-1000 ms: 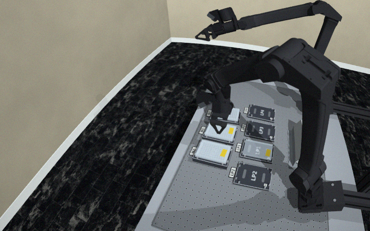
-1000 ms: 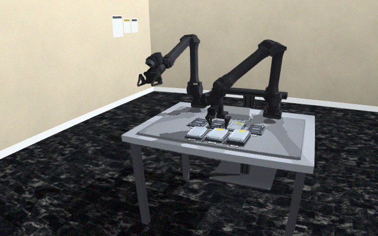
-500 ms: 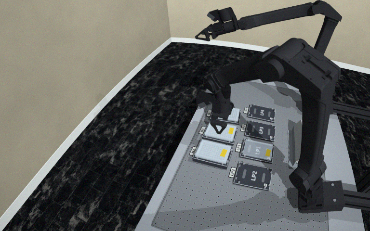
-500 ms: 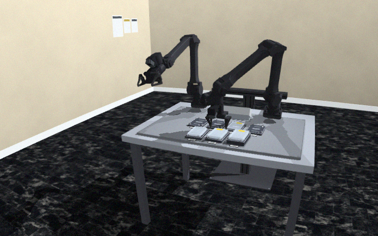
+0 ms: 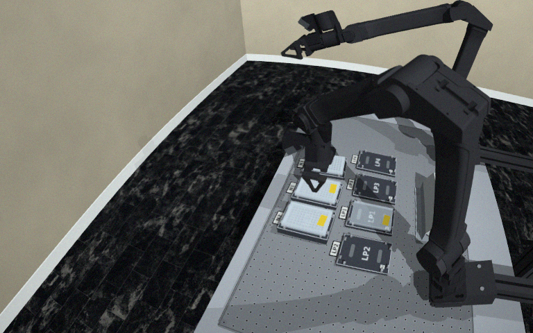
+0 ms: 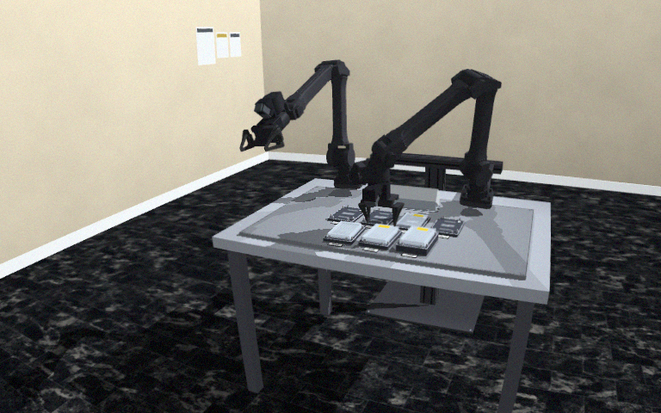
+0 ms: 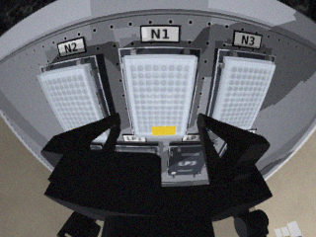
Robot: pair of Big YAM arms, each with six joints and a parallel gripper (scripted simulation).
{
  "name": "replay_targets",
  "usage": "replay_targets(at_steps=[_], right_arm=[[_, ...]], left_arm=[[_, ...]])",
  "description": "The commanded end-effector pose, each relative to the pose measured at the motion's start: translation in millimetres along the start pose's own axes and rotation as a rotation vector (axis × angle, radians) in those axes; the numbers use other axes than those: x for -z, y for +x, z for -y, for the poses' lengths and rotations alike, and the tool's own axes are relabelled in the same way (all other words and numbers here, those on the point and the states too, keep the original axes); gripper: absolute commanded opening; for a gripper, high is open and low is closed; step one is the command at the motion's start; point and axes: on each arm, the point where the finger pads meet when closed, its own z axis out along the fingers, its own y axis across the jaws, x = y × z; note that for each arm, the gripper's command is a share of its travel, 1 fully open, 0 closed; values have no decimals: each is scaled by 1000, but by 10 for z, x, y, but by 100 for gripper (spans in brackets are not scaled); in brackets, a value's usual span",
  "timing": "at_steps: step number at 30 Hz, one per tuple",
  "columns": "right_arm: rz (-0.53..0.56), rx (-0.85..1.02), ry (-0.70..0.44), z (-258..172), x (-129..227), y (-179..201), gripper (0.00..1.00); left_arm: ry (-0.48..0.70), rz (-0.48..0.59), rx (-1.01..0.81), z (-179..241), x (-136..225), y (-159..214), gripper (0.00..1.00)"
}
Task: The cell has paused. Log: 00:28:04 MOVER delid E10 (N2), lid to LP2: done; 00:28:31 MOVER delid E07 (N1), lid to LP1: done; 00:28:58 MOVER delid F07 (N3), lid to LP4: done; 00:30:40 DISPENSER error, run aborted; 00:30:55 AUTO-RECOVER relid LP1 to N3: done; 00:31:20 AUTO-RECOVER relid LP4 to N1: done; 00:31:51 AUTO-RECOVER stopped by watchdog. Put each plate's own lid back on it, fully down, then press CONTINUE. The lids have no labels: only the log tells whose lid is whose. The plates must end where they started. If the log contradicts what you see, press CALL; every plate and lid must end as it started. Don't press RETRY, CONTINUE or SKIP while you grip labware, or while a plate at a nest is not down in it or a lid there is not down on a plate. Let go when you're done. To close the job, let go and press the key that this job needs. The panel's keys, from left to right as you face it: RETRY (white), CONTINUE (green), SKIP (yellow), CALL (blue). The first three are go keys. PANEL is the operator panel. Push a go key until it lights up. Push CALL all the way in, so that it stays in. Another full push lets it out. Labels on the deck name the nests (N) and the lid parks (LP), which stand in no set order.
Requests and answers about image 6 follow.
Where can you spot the grey operator panel with colored buttons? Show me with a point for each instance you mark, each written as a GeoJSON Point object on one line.
{"type": "Point", "coordinates": [418, 199]}

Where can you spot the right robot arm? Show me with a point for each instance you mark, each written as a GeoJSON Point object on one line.
{"type": "Point", "coordinates": [290, 109]}

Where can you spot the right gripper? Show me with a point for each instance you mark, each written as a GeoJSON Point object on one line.
{"type": "Point", "coordinates": [263, 137]}

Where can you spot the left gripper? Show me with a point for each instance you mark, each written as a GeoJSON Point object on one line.
{"type": "Point", "coordinates": [396, 208]}

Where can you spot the grey perforated work table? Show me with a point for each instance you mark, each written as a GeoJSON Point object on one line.
{"type": "Point", "coordinates": [492, 241]}

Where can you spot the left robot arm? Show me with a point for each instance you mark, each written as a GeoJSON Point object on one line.
{"type": "Point", "coordinates": [388, 148]}

